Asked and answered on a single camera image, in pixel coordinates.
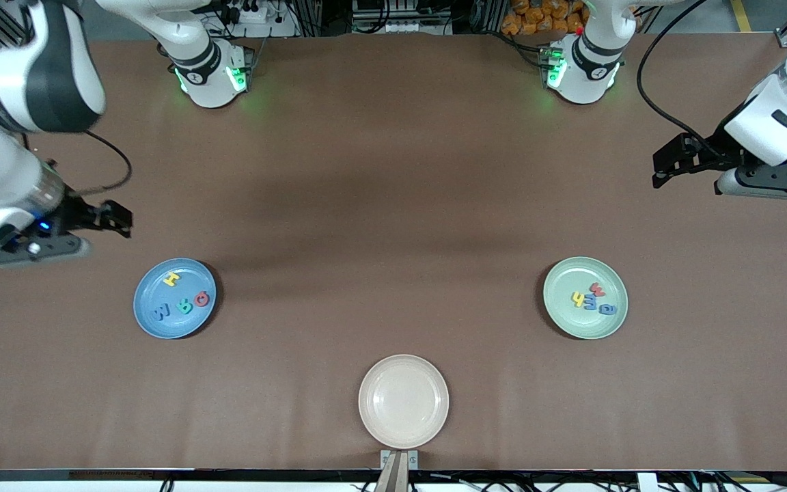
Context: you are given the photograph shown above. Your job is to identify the blue plate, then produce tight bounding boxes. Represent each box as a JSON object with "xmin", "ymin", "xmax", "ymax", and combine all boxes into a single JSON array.
[{"xmin": 133, "ymin": 258, "xmax": 217, "ymax": 340}]

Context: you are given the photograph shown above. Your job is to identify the green plate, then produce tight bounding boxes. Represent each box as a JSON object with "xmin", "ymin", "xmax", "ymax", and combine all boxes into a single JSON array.
[{"xmin": 542, "ymin": 256, "xmax": 629, "ymax": 340}]

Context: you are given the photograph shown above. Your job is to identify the beige plate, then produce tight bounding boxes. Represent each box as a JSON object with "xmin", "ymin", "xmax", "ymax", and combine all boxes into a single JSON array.
[{"xmin": 358, "ymin": 354, "xmax": 450, "ymax": 450}]

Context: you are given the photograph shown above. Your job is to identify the orange bag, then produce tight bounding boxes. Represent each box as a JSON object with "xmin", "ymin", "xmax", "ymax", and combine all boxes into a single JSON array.
[{"xmin": 501, "ymin": 0, "xmax": 585, "ymax": 36}]

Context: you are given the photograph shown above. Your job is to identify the white power strip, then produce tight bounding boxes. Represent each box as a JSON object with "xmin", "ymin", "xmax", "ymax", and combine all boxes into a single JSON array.
[{"xmin": 226, "ymin": 2, "xmax": 269, "ymax": 25}]

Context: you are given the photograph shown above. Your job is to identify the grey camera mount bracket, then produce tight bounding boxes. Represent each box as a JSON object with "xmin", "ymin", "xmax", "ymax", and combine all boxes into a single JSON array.
[{"xmin": 374, "ymin": 450, "xmax": 419, "ymax": 492}]

